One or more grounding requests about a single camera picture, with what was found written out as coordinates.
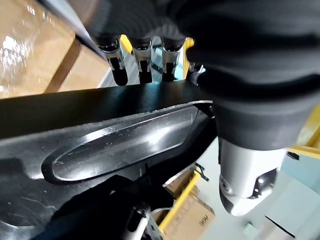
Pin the black metal clip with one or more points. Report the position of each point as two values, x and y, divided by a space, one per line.
201 171

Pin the yellow shelf frame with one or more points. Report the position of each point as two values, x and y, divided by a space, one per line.
311 130

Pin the plastic-wrapped cardboard box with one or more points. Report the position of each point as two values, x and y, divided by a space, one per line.
30 45

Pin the small brown cardboard box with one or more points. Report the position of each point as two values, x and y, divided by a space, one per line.
180 183

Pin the yellow shelf beam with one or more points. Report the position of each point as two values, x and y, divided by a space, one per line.
181 200

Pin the black plastic housing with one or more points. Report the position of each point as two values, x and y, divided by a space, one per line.
112 140

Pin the plain brown cardboard box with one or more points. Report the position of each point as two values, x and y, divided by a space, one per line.
82 67

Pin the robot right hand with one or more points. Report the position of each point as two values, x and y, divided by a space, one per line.
138 218

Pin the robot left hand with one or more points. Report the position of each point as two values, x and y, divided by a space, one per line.
250 62

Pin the printed cardboard box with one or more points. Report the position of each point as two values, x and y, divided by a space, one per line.
192 222

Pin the grey metal bar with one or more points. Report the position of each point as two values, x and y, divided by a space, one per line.
75 25

